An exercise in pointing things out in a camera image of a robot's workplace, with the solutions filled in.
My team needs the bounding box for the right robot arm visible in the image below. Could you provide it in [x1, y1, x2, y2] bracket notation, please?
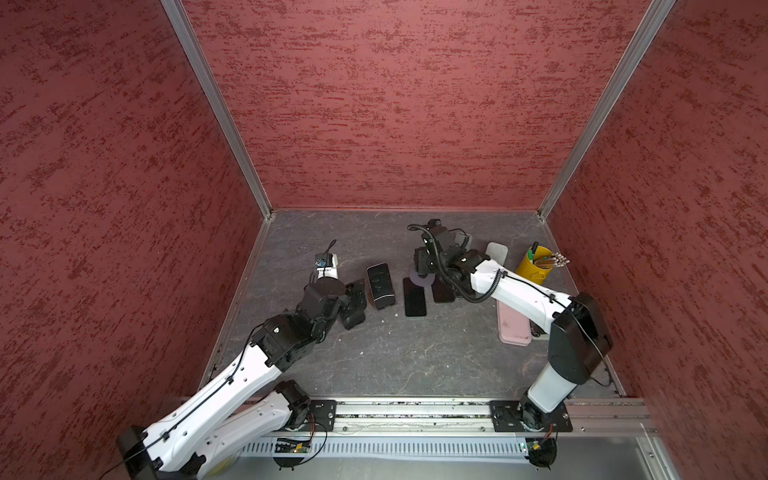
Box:
[408, 219, 614, 432]

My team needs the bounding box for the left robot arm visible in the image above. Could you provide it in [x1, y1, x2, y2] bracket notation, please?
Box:
[117, 277, 367, 479]

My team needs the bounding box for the round base phone stand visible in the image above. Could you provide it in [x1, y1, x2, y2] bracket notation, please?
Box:
[409, 268, 436, 288]

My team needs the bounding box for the wooden base grey phone stand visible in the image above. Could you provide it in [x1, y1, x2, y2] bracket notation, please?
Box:
[485, 242, 509, 266]

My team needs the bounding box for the yellow metal bucket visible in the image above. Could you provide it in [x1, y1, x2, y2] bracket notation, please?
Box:
[516, 242, 556, 285]

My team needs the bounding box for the bundle of coloured pencils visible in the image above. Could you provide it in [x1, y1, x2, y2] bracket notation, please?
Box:
[533, 252, 570, 269]

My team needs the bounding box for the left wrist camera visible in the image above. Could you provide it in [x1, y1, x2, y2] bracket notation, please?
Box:
[315, 252, 338, 279]

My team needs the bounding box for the aluminium front rail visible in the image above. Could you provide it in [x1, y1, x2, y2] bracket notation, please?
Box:
[307, 397, 658, 438]

